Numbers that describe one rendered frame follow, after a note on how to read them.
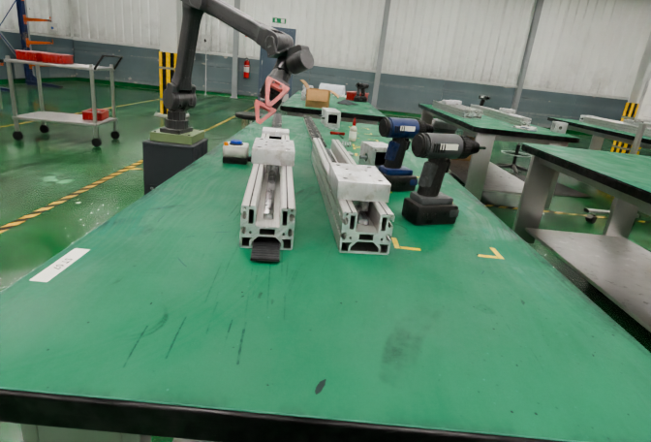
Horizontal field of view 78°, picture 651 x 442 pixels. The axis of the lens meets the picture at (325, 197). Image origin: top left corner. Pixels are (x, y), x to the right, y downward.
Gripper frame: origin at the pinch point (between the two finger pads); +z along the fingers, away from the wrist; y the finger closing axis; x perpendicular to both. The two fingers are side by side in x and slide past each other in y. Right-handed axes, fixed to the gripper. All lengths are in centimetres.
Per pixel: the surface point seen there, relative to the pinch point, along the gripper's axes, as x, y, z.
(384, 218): 28, 32, 30
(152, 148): -30, -58, -1
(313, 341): 15, 45, 58
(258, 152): 2.6, 4.7, 14.7
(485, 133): 181, -124, -169
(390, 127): 34.2, 9.8, -9.4
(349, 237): 23, 29, 36
